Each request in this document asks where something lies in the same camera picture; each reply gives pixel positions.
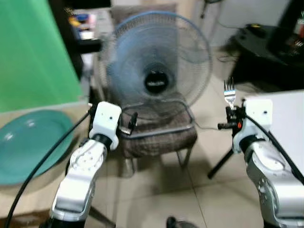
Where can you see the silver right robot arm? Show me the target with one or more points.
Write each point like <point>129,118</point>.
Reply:
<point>273,183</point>

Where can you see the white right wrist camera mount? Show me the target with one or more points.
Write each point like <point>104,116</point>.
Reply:
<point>259,116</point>

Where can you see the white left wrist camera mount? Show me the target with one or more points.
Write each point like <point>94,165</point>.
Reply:
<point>107,118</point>

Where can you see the green backdrop cloth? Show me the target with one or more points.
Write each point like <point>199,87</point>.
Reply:
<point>33,52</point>

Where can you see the blue bladed electric fan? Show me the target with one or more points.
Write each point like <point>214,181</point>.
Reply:
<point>156,66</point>

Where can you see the silver metal fork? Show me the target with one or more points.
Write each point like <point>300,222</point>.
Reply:
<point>229,95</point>

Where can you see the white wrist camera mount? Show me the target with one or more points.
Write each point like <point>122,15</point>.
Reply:
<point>259,116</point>
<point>107,118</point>

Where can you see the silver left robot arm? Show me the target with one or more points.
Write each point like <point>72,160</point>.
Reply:
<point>78,178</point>

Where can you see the brown plaid cushioned chair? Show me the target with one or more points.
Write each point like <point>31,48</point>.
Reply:
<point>156,137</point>

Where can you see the black robot foot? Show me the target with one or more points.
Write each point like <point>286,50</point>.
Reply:
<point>179,222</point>

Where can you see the black shelf with items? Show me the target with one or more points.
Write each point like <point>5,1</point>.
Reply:
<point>78,33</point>

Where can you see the teal round plate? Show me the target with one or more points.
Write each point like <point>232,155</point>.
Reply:
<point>28,147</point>

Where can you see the white table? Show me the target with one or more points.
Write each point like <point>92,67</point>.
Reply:
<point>289,123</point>

